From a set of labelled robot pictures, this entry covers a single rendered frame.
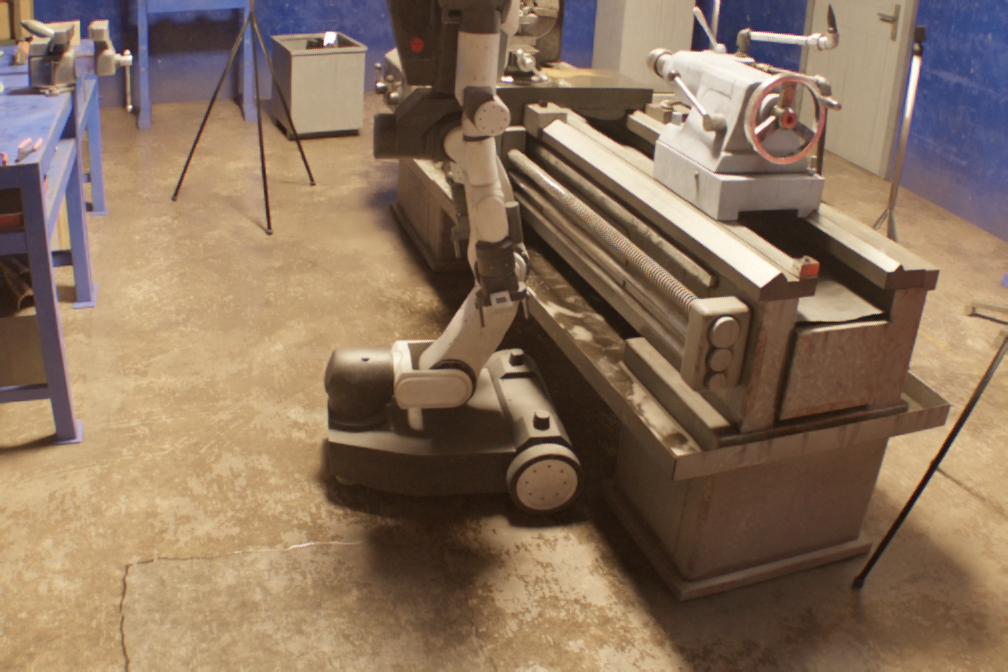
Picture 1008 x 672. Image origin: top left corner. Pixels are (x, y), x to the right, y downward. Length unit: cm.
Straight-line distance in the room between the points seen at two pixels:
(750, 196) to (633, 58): 515
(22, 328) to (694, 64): 217
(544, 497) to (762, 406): 72
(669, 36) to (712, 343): 565
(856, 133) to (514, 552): 477
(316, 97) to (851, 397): 425
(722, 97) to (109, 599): 190
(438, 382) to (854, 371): 106
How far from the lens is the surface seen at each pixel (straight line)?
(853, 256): 228
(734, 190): 229
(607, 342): 261
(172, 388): 319
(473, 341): 255
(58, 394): 291
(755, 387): 210
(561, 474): 255
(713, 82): 243
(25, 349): 322
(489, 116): 211
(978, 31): 593
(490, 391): 280
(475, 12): 208
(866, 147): 661
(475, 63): 210
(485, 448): 254
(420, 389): 255
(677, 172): 244
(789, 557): 254
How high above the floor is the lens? 155
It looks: 25 degrees down
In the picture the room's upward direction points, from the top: 4 degrees clockwise
